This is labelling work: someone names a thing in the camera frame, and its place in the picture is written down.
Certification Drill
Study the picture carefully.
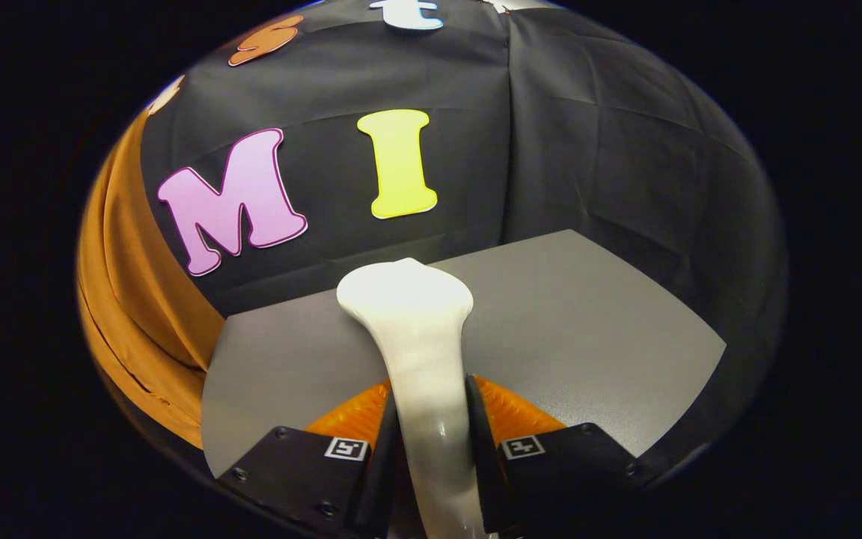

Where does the black backdrop cloth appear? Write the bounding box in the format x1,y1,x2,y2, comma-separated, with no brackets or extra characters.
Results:
139,0,789,480

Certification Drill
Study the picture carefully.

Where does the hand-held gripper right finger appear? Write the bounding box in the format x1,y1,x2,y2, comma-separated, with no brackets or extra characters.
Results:
464,374,652,536

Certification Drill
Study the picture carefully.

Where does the grey side table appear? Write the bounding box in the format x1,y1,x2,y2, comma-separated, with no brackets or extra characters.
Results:
201,229,727,480

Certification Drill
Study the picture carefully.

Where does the orange-brown button shirt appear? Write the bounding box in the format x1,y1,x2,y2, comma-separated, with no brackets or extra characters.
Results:
76,112,226,450

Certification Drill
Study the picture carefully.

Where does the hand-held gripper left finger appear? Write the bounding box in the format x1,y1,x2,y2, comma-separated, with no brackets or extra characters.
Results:
216,380,402,539

